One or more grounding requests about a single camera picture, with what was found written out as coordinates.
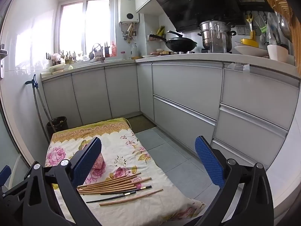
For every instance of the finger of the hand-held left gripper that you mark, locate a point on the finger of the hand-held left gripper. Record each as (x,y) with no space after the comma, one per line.
(4,175)

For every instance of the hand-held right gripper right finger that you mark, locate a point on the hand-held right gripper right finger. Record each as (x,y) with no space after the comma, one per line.
(209,160)

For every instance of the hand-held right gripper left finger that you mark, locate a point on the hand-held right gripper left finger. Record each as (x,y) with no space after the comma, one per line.
(90,157)

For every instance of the pile of wooden chopsticks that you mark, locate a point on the pile of wooden chopsticks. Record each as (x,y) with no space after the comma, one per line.
(110,183)

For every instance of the black chopstick with gold band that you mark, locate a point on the black chopstick with gold band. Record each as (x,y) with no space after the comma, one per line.
(110,197)
(124,191)

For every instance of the brown wooden chopstick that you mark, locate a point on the brown wooden chopstick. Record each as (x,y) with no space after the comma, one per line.
(131,197)

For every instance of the floral printed cloth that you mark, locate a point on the floral printed cloth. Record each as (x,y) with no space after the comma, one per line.
(117,146)

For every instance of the black trash bin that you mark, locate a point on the black trash bin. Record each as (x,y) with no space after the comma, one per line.
(58,124)

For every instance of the dark floor mat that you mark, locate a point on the dark floor mat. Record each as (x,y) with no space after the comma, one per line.
(141,123)

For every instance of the grey kitchen base cabinets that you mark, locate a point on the grey kitchen base cabinets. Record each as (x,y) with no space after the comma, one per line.
(188,82)

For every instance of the stacked white bowls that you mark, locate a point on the stacked white bowls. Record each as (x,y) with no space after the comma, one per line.
(57,68)

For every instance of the countertop utensil caddy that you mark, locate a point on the countertop utensil caddy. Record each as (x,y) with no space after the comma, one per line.
(98,53)

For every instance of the gas stove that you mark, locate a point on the gas stove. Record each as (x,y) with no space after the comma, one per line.
(202,51)

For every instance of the orange bottle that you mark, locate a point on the orange bottle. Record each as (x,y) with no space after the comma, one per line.
(113,50)

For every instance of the white thermos jug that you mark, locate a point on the white thermos jug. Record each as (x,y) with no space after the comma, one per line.
(134,51)

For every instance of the plate with fried food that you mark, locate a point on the plate with fried food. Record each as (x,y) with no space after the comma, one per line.
(166,52)

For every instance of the large white bowl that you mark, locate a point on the large white bowl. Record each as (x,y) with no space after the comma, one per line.
(251,51)

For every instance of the black wok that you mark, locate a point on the black wok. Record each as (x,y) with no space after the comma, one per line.
(181,44)

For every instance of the clear glass pitcher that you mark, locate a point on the clear glass pitcher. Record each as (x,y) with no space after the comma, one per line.
(218,40)

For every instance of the yellow enamel pot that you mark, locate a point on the yellow enamel pot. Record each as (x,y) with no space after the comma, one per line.
(249,42)

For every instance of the steel steamer pot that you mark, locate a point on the steel steamer pot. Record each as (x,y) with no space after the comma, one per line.
(204,35)

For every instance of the white cup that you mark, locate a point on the white cup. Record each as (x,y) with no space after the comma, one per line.
(277,53)

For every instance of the hanging wooden rolling pin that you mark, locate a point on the hanging wooden rolling pin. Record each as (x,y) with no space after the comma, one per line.
(129,31)

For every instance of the kitchen window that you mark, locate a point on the kitchen window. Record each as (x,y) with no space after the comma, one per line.
(84,26)

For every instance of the steel ladle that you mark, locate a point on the steel ladle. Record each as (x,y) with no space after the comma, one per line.
(285,29)

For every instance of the white water heater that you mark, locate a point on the white water heater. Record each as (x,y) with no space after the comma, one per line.
(128,9)

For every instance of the black range hood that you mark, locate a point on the black range hood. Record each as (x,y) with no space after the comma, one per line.
(202,2)

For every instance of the blue wall clip holder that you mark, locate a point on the blue wall clip holder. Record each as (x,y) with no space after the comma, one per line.
(33,82)

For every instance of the white wall outlets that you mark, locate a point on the white wall outlets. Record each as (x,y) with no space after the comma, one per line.
(242,30)

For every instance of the wall spice rack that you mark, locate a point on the wall spice rack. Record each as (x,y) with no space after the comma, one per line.
(156,36)

